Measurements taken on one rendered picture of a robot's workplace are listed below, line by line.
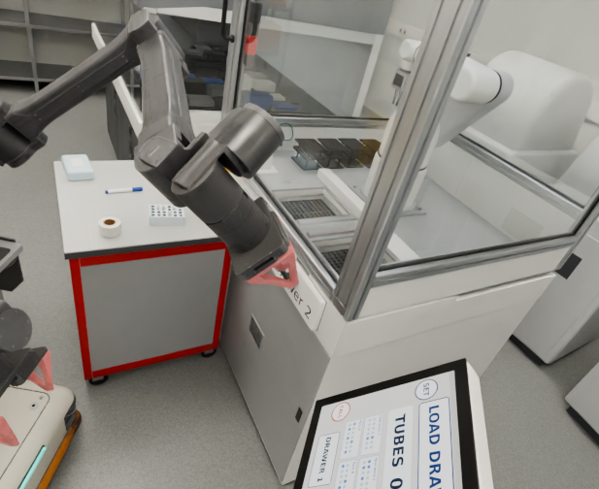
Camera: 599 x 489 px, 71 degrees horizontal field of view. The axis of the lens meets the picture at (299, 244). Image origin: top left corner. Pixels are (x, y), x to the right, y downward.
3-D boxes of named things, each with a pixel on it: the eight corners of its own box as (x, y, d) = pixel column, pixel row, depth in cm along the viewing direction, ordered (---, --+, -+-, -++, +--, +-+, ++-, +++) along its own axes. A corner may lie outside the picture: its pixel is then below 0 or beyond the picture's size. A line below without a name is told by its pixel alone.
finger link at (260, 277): (304, 247, 58) (268, 205, 52) (321, 282, 53) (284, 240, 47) (264, 275, 59) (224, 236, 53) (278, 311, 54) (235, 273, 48)
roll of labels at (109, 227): (95, 235, 141) (94, 225, 138) (104, 224, 146) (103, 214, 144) (116, 240, 141) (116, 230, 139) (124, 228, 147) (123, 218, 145)
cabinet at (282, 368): (278, 498, 158) (332, 363, 113) (199, 308, 227) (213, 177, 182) (453, 418, 204) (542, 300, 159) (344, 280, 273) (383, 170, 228)
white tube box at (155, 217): (149, 225, 151) (149, 216, 149) (149, 212, 158) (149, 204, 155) (184, 225, 156) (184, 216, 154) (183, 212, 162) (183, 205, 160)
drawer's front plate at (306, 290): (312, 331, 118) (320, 304, 112) (270, 267, 138) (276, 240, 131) (316, 330, 119) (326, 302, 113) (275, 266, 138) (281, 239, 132)
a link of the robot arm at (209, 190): (155, 181, 44) (179, 193, 40) (199, 134, 45) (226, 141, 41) (198, 221, 48) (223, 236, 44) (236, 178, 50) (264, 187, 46)
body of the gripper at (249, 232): (269, 204, 54) (236, 164, 49) (291, 253, 47) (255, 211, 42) (228, 232, 55) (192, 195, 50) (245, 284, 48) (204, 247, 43)
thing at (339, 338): (331, 359, 114) (346, 322, 106) (214, 177, 182) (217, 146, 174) (539, 298, 160) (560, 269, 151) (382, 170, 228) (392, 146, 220)
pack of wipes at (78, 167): (94, 179, 168) (94, 170, 165) (68, 181, 163) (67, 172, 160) (87, 162, 177) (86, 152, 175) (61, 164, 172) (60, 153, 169)
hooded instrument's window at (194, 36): (141, 119, 188) (140, 7, 163) (93, 23, 308) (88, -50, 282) (348, 125, 243) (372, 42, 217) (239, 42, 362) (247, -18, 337)
